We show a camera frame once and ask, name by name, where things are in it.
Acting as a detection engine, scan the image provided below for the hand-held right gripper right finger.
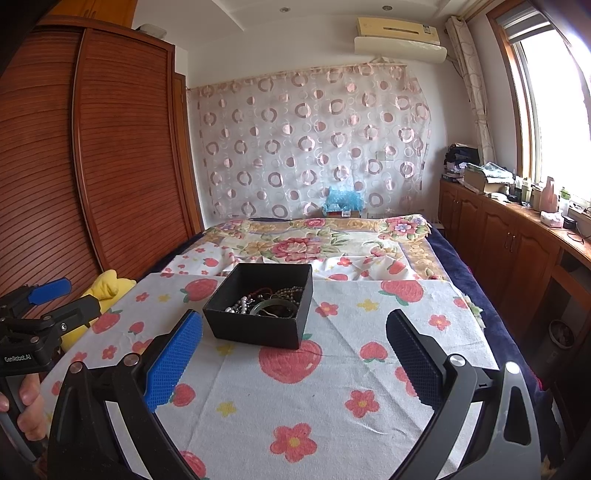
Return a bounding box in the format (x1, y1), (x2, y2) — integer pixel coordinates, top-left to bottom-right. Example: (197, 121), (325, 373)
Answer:
(385, 308), (544, 480)

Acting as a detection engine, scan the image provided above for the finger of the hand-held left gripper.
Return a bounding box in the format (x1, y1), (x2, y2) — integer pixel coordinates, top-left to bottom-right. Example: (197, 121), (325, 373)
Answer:
(0, 294), (103, 344)
(0, 277), (73, 320)

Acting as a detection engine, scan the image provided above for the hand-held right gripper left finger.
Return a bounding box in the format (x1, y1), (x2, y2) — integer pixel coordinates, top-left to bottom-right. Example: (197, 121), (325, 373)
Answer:
(46, 308), (204, 480)

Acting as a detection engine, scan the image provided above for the white pearl bracelet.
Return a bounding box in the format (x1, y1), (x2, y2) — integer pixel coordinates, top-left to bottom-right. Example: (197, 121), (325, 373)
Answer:
(223, 296), (254, 315)

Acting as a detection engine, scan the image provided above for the black jewelry box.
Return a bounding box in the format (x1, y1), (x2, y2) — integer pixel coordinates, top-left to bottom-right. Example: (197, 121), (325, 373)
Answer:
(202, 263), (315, 350)

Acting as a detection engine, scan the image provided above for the green jade bangle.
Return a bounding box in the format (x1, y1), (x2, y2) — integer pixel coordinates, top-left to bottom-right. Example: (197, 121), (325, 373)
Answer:
(249, 298), (302, 320)

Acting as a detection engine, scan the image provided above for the brown bead necklace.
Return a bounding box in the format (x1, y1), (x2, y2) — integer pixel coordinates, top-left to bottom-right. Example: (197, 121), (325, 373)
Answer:
(271, 284), (306, 302)

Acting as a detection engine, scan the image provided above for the person's left hand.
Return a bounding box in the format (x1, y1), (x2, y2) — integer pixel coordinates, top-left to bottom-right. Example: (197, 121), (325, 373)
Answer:
(0, 371), (48, 443)

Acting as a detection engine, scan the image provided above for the yellow plush toy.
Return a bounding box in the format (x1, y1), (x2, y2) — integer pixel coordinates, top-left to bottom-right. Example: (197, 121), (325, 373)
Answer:
(60, 270), (138, 352)

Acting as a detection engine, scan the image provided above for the navy blue blanket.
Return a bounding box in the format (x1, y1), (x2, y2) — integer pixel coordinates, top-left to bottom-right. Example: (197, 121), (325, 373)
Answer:
(424, 223), (546, 394)

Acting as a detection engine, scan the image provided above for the strawberry print cloth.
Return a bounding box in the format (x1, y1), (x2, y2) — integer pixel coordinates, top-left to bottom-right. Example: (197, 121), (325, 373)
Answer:
(39, 270), (500, 480)

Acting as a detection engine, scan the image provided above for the brown wooden wardrobe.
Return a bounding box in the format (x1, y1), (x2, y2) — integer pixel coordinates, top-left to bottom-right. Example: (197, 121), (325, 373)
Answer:
(0, 0), (205, 334)

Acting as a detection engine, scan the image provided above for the brown wooden cabinet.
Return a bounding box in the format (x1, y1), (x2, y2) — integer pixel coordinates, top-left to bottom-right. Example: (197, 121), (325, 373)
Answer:
(438, 177), (591, 417)

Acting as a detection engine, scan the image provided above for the round waste basket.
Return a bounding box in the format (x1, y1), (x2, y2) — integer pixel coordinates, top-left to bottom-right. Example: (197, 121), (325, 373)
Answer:
(548, 318), (578, 357)

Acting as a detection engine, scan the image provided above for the floral bedsheet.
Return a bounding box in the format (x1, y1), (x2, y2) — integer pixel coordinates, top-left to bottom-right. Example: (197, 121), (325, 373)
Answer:
(161, 214), (452, 283)

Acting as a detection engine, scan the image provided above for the blue plastic bag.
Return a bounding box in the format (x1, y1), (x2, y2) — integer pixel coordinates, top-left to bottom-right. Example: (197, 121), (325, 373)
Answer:
(322, 185), (364, 216)

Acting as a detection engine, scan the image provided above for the open cardboard box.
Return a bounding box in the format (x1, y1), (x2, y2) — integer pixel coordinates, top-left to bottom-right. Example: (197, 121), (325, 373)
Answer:
(462, 162), (515, 195)

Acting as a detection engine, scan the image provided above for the group of small bottles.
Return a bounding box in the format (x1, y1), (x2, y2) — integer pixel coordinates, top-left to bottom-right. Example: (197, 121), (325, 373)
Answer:
(514, 177), (542, 207)

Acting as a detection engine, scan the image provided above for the stack of folded clothes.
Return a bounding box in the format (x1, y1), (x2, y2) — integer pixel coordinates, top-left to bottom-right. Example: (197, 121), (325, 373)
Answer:
(442, 143), (484, 182)

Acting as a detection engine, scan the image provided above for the pink bottle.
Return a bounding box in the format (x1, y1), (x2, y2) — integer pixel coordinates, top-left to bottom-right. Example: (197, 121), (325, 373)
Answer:
(540, 176), (561, 214)

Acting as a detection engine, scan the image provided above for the pink circle pattern curtain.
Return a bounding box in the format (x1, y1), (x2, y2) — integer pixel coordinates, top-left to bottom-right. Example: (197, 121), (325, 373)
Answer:
(188, 62), (433, 222)

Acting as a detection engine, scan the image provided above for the beige window curtain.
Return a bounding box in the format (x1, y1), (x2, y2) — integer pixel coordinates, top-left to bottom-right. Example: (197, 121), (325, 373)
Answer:
(444, 16), (498, 163)

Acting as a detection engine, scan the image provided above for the white air conditioner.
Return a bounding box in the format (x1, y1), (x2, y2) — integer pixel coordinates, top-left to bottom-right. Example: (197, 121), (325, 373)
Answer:
(353, 16), (450, 65)

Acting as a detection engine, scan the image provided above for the wooden frame window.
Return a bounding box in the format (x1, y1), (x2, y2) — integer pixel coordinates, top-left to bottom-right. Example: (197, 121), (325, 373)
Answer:
(486, 0), (591, 209)

